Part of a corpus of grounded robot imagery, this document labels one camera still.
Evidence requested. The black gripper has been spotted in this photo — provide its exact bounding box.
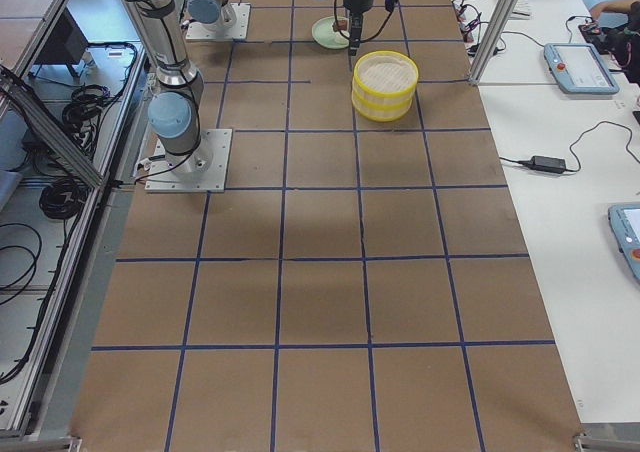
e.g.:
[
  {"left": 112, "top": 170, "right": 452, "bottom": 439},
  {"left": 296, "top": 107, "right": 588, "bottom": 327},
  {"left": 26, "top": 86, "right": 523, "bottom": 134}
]
[{"left": 343, "top": 0, "right": 374, "bottom": 56}]

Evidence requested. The yellow steamer layer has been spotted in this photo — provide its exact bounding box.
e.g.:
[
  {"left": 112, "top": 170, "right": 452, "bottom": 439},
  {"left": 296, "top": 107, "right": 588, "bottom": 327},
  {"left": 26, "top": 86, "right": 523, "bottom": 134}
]
[
  {"left": 353, "top": 50, "right": 419, "bottom": 97},
  {"left": 351, "top": 90, "right": 413, "bottom": 122}
]

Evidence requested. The light green plate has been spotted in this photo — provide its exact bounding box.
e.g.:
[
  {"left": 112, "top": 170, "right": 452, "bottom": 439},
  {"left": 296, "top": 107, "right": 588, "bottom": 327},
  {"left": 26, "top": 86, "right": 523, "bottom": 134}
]
[{"left": 311, "top": 16, "right": 349, "bottom": 50}]

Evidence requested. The blue teach pendant far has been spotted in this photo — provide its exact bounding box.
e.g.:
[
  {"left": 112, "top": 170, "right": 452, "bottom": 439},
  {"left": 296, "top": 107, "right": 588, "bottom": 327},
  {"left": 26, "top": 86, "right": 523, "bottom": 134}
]
[{"left": 543, "top": 43, "right": 619, "bottom": 95}]

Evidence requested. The blue teach pendant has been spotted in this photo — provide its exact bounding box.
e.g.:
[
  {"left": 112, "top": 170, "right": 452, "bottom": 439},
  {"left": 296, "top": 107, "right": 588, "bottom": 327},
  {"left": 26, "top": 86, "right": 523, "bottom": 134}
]
[
  {"left": 543, "top": 43, "right": 619, "bottom": 95},
  {"left": 608, "top": 202, "right": 640, "bottom": 280}
]

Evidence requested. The black power adapter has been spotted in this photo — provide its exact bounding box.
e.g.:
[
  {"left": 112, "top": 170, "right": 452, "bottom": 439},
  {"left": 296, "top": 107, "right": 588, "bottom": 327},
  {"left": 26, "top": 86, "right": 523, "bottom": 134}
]
[{"left": 517, "top": 155, "right": 568, "bottom": 174}]

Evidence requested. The blue teach pendant near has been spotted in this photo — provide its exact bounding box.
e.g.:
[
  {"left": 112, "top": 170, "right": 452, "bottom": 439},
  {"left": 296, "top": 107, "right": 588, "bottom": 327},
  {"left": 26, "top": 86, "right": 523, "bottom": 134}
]
[{"left": 608, "top": 202, "right": 640, "bottom": 280}]

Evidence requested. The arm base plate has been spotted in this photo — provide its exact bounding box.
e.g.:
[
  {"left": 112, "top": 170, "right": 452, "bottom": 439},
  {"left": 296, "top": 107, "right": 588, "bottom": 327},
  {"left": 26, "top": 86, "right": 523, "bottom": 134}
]
[
  {"left": 144, "top": 129, "right": 233, "bottom": 193},
  {"left": 186, "top": 0, "right": 251, "bottom": 42}
]

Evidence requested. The aluminium frame post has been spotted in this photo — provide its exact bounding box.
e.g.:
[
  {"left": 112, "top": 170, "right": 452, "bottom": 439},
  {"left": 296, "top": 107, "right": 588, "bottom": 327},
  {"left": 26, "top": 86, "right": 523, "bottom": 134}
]
[{"left": 468, "top": 0, "right": 510, "bottom": 85}]

